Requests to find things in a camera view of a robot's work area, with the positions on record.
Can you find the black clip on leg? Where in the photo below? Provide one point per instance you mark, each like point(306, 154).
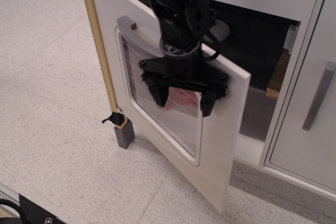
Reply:
point(116, 118)

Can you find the white toy egg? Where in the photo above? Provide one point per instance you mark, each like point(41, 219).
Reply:
point(220, 30)

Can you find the dark grey oven tray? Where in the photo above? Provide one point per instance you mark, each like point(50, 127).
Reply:
point(255, 42)

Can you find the aluminium frame rail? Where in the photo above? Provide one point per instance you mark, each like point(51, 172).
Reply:
point(9, 194)

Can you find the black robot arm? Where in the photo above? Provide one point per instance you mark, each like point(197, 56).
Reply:
point(183, 25)

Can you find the white cupboard door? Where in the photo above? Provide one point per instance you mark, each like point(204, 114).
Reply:
point(310, 155)

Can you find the silver cupboard door handle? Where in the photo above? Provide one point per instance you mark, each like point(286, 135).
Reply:
point(320, 95)

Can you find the red toy cup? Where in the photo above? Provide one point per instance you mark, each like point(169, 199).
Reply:
point(179, 96)

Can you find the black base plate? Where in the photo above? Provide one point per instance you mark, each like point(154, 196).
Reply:
point(36, 214)

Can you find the grey cabinet foot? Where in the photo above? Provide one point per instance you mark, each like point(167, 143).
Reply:
point(125, 136)

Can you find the white toy kitchen cabinet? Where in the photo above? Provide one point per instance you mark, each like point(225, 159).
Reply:
point(265, 110)

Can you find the grey oven door handle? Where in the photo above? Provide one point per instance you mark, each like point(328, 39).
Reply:
point(127, 28)

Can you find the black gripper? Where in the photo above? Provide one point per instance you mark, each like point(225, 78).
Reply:
point(190, 73)

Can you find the white oven door with window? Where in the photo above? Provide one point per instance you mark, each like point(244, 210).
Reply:
point(200, 147)

